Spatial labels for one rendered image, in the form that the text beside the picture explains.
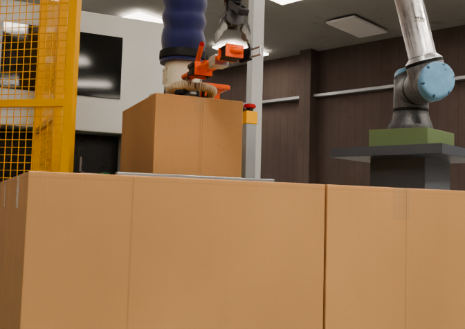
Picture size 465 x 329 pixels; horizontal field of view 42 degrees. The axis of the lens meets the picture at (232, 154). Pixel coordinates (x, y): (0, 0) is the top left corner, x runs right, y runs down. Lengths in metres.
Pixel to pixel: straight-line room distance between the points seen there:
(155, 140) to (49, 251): 1.47
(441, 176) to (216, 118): 0.99
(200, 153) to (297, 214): 1.36
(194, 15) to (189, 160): 0.73
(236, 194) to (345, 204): 0.26
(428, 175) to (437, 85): 0.37
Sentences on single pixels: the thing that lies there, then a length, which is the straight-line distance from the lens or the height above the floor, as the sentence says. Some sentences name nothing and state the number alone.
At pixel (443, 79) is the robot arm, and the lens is 2.55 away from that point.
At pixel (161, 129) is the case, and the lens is 2.51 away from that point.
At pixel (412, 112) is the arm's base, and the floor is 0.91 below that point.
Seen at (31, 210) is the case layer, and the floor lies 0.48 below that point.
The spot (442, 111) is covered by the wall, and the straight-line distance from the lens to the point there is 12.15.
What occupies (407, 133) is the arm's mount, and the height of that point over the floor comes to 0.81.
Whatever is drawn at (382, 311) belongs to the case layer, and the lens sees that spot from 1.38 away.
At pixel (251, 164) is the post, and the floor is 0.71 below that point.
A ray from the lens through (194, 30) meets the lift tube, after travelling 2.88.
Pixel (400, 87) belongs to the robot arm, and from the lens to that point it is 2.69.
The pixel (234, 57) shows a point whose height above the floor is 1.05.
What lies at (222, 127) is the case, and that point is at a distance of 2.61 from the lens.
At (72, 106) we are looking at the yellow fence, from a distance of 3.17.
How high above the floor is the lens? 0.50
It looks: 5 degrees up
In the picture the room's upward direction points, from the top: 2 degrees clockwise
